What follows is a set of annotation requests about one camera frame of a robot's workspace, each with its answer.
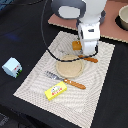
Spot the light blue milk carton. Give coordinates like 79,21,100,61
2,57,22,78

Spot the round wooden plate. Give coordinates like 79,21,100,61
56,55,84,78

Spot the toy fork wooden handle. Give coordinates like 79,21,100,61
45,71,86,89

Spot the beige bowl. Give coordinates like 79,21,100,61
119,5,128,30

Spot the yellow toy bread loaf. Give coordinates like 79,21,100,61
72,41,82,50

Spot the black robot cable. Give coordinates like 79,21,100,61
0,0,99,63

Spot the yellow toy butter box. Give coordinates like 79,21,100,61
45,81,67,100

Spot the woven beige placemat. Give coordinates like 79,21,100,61
13,30,116,128

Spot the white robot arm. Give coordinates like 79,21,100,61
51,0,107,55

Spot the toy knife wooden handle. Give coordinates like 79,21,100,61
59,49,99,64

